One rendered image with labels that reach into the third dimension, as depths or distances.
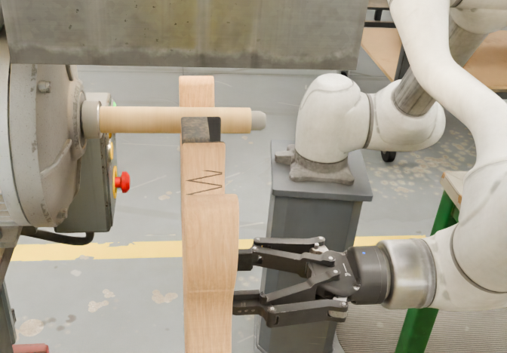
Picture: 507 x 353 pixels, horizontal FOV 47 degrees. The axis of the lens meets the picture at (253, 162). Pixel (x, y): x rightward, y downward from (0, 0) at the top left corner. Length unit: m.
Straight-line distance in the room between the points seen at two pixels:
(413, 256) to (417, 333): 0.82
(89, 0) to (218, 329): 0.33
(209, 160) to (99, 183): 0.43
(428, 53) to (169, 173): 2.08
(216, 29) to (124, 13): 0.08
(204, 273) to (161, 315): 1.66
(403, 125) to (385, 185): 1.46
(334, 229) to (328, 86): 0.42
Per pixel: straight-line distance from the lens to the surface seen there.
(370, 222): 2.70
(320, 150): 1.58
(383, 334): 2.21
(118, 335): 2.13
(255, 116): 0.71
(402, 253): 0.76
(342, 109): 1.53
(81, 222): 1.05
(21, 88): 0.61
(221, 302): 0.57
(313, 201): 1.61
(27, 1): 0.51
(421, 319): 1.53
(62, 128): 0.66
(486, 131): 0.74
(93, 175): 0.99
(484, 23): 1.18
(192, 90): 0.74
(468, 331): 2.33
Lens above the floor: 1.59
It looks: 32 degrees down
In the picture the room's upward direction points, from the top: 5 degrees clockwise
